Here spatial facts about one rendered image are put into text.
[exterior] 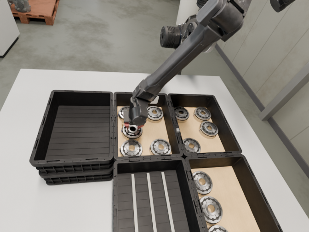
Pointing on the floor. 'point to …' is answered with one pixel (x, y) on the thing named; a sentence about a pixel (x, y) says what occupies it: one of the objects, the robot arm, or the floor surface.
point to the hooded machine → (7, 28)
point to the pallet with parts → (34, 9)
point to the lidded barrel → (186, 10)
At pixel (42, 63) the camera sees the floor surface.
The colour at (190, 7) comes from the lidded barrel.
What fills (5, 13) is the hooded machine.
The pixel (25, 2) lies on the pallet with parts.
